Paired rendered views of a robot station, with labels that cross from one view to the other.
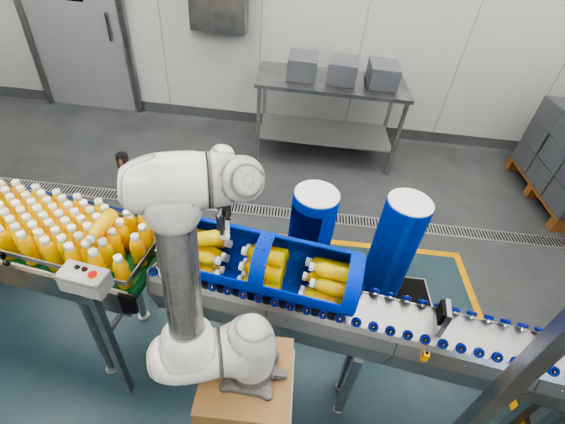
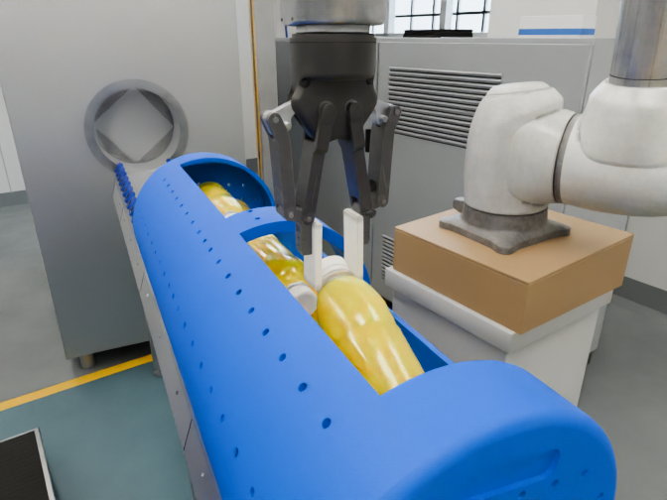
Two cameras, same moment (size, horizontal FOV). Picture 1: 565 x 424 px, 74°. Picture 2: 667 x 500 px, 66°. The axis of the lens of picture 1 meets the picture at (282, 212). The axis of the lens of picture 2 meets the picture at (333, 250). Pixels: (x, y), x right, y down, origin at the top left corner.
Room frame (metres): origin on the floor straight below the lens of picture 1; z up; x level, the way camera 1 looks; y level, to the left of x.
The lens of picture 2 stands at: (1.44, 0.63, 1.45)
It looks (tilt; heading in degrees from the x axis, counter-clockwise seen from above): 23 degrees down; 235
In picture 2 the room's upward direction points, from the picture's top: straight up
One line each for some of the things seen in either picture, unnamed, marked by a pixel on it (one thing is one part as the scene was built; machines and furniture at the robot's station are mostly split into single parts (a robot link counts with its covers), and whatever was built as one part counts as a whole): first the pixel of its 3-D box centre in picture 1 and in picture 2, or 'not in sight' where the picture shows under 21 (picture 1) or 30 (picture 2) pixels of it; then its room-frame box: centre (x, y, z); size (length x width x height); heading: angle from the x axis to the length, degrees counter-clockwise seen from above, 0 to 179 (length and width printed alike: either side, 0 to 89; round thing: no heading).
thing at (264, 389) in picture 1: (256, 368); (495, 212); (0.63, 0.03, 1.13); 0.22 x 0.18 x 0.06; 85
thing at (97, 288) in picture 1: (85, 279); not in sight; (0.98, 0.82, 1.05); 0.20 x 0.10 x 0.10; 80
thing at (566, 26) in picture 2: not in sight; (556, 27); (-0.47, -0.61, 1.48); 0.24 x 0.12 x 0.08; 98
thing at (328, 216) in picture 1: (308, 246); not in sight; (1.79, -0.20, 0.59); 0.28 x 0.28 x 0.88
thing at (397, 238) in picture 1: (391, 252); not in sight; (1.80, -0.76, 0.59); 0.28 x 0.28 x 0.88
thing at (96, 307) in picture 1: (113, 347); not in sight; (0.98, 0.82, 0.50); 0.04 x 0.04 x 1.00; 80
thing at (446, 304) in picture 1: (440, 317); not in sight; (1.01, -0.75, 1.00); 0.10 x 0.04 x 0.15; 170
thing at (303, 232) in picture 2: not in sight; (295, 229); (1.21, 0.24, 1.28); 0.03 x 0.01 x 0.05; 170
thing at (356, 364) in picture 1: (346, 386); not in sight; (0.99, -0.46, 0.31); 0.06 x 0.06 x 0.63; 80
